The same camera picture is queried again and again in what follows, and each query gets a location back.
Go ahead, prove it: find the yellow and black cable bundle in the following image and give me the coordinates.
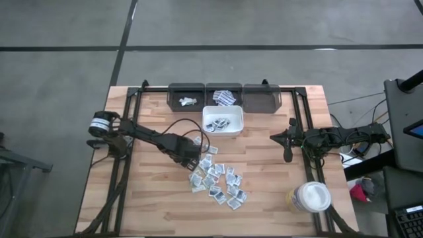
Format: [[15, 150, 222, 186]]
[[369, 98, 395, 148]]

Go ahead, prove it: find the white plastic bin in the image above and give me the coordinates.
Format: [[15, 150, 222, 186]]
[[202, 104, 245, 137]]

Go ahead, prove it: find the disinfecting wipes canister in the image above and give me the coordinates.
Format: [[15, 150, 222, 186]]
[[286, 180, 332, 214]]

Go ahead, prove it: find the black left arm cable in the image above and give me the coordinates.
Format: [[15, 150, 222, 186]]
[[161, 118, 212, 155]]

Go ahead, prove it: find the white paper sheet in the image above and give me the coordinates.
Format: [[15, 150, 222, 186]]
[[340, 153, 364, 169]]

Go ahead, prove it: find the black side desk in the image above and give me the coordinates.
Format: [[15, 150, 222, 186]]
[[343, 78, 423, 212]]

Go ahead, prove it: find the grey metal stand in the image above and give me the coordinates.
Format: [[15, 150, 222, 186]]
[[0, 132, 54, 238]]

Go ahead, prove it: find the black aluminium table frame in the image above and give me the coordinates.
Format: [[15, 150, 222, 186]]
[[75, 79, 361, 237]]

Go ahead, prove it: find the red fabric item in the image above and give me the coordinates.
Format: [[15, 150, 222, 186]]
[[349, 184, 371, 204]]

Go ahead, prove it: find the black floor cable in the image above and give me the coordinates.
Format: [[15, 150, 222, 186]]
[[327, 91, 386, 106]]

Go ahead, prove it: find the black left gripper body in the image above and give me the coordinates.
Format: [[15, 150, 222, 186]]
[[163, 133, 203, 165]]

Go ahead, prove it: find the grey plastic bin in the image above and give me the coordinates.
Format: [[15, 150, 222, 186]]
[[167, 83, 207, 113], [243, 83, 283, 114], [205, 82, 245, 107]]

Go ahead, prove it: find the grey fabric item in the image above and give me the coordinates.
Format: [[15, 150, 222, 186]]
[[362, 177, 376, 196]]

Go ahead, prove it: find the black keyboard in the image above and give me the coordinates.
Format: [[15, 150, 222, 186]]
[[392, 204, 423, 238]]

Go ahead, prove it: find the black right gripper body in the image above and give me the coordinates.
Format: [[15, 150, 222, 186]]
[[283, 117, 305, 163]]

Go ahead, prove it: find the black pole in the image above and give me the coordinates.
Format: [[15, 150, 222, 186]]
[[398, 69, 423, 94]]

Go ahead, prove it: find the monitor with blue screen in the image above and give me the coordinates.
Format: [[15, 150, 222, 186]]
[[403, 119, 423, 139]]

